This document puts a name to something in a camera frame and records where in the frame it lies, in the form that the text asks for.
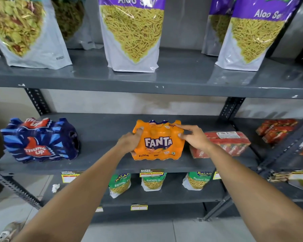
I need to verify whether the person's right forearm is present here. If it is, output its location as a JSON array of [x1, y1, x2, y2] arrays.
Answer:
[[205, 144, 303, 242]]

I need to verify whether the person's left forearm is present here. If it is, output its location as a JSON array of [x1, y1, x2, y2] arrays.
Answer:
[[12, 145, 124, 242]]

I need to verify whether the dark patterned snack packet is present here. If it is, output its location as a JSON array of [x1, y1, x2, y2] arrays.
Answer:
[[267, 171, 291, 183]]

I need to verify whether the orange soda bottle pack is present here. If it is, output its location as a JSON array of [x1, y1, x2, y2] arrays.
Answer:
[[131, 119, 185, 161]]

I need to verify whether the mixed snack pouch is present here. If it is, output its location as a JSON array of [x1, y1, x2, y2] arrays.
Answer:
[[0, 0, 73, 70]]

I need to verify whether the printed plastic bag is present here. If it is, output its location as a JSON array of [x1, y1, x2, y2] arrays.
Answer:
[[0, 221, 26, 242]]

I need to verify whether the green noodle snack pouch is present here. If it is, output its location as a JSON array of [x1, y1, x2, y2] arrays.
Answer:
[[141, 172, 167, 192], [108, 173, 131, 199], [182, 171, 213, 191]]

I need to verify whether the person's right hand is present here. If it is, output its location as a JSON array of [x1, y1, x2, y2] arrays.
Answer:
[[175, 124, 214, 152]]

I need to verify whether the purple noodle snack pouch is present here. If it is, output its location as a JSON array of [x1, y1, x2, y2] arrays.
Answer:
[[201, 0, 237, 57], [98, 0, 166, 73], [215, 0, 303, 72]]

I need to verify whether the blue cola bottle pack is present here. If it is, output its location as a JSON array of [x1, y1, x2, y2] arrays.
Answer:
[[0, 117, 80, 164]]

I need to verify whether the grey metal shelving unit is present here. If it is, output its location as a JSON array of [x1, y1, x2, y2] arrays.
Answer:
[[202, 113, 303, 222], [0, 0, 303, 223]]

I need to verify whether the red wrapped carton pack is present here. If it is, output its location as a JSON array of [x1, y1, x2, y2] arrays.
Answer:
[[256, 119, 298, 144]]

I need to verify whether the white green snack packet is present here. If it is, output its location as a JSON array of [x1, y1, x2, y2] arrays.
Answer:
[[288, 170, 303, 191]]

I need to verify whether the person's left hand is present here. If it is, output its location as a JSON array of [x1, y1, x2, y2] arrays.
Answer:
[[116, 127, 144, 155]]

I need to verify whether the red juice carton pack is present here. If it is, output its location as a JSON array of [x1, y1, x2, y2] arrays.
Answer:
[[189, 131, 251, 159]]

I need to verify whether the dark green snack pouch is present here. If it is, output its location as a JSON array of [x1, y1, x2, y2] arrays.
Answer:
[[51, 0, 97, 50]]

